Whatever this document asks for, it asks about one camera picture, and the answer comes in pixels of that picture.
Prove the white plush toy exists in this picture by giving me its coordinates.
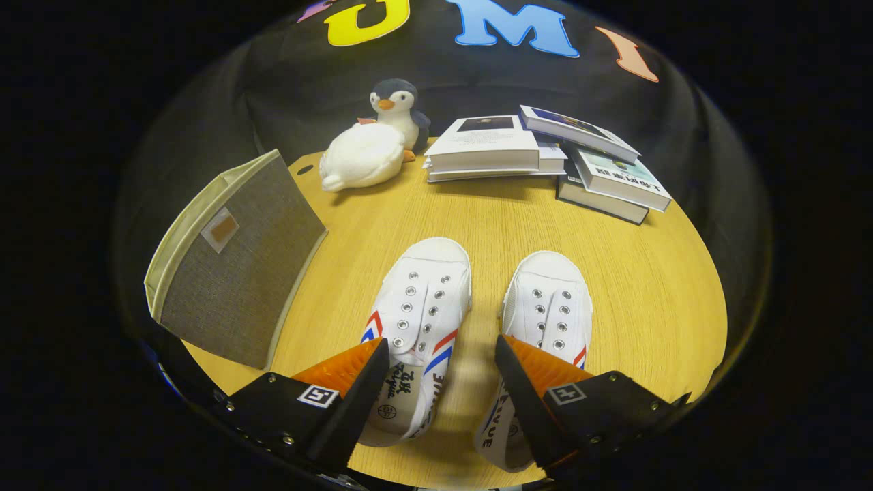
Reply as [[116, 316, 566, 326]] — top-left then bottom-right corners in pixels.
[[319, 123, 406, 193]]

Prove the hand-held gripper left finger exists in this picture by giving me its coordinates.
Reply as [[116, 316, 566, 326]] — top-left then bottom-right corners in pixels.
[[225, 338, 391, 475]]

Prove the book with blue picture cover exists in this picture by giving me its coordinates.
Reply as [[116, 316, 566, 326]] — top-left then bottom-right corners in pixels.
[[518, 104, 642, 164]]

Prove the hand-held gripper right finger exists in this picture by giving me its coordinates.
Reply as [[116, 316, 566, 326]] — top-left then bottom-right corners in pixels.
[[494, 334, 691, 471]]

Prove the dark-covered book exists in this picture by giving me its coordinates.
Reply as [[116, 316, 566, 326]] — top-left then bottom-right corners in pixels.
[[556, 160, 650, 226]]

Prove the grey fabric storage box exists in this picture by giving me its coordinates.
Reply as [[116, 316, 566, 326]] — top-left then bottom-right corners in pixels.
[[143, 149, 329, 371]]

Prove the book with teal cover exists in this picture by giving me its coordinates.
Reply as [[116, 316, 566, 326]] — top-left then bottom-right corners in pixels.
[[569, 147, 674, 212]]

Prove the white canvas shoe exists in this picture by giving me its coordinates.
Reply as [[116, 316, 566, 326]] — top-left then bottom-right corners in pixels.
[[474, 250, 594, 473], [348, 237, 473, 448]]

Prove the penguin plush toy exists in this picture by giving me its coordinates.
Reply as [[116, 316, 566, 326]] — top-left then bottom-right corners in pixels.
[[358, 78, 432, 163]]

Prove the white spiral-bound book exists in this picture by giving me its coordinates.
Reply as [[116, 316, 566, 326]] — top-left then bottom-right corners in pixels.
[[424, 140, 568, 183]]

